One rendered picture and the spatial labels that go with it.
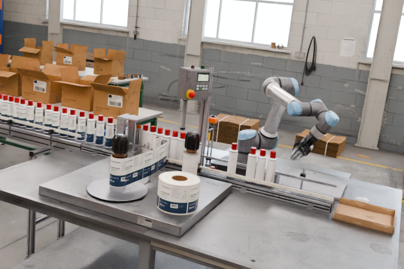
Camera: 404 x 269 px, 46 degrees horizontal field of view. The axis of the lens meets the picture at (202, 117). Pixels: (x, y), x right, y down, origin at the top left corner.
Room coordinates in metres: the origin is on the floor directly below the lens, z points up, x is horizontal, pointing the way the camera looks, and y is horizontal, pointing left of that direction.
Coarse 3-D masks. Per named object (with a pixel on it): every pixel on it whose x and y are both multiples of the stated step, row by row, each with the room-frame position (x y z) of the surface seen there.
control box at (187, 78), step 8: (184, 72) 2.84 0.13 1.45; (192, 72) 2.83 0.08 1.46; (200, 72) 2.86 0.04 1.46; (208, 72) 2.89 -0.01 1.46; (184, 80) 2.83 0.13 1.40; (192, 80) 2.83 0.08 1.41; (184, 88) 2.82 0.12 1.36; (192, 88) 2.83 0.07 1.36; (208, 88) 2.89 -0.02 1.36; (184, 96) 2.82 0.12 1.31; (200, 96) 2.87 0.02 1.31
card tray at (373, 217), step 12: (348, 204) 2.55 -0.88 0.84; (360, 204) 2.53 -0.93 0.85; (372, 204) 2.50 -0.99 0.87; (336, 216) 2.33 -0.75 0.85; (348, 216) 2.30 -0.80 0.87; (360, 216) 2.40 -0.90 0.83; (372, 216) 2.42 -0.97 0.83; (384, 216) 2.44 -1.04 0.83; (372, 228) 2.26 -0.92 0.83; (384, 228) 2.24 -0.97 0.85
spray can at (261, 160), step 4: (260, 152) 2.62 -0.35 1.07; (264, 152) 2.61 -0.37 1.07; (260, 156) 2.61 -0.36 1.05; (264, 156) 2.61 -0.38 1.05; (260, 160) 2.60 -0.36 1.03; (264, 160) 2.60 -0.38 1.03; (260, 164) 2.60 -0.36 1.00; (264, 164) 2.60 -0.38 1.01; (256, 168) 2.62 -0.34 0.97; (260, 168) 2.60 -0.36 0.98; (264, 168) 2.61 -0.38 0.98; (256, 172) 2.61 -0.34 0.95; (260, 172) 2.60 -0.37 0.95; (264, 172) 2.61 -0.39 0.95; (256, 176) 2.61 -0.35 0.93; (260, 176) 2.60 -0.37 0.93; (260, 184) 2.60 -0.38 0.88
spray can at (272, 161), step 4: (272, 152) 2.59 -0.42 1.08; (276, 152) 2.60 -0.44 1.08; (272, 156) 2.59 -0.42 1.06; (268, 160) 2.60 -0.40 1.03; (272, 160) 2.58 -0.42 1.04; (276, 160) 2.59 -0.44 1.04; (268, 164) 2.59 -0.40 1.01; (272, 164) 2.58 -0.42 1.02; (276, 164) 2.60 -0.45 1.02; (268, 168) 2.59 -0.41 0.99; (272, 168) 2.58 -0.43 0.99; (268, 172) 2.59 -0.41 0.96; (272, 172) 2.58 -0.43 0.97; (268, 176) 2.58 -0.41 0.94; (272, 176) 2.58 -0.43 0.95; (268, 180) 2.58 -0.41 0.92; (272, 180) 2.59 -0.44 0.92
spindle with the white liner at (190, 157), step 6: (192, 132) 2.48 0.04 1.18; (186, 138) 2.47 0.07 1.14; (192, 138) 2.45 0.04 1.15; (198, 138) 2.46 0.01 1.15; (186, 144) 2.46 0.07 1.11; (192, 144) 2.45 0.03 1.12; (198, 144) 2.46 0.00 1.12; (186, 150) 2.48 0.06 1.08; (192, 150) 2.45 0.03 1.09; (186, 156) 2.45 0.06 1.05; (192, 156) 2.45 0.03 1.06; (198, 156) 2.49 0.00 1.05; (186, 162) 2.45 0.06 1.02; (192, 162) 2.45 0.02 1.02; (186, 168) 2.45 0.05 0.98; (192, 168) 2.45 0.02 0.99
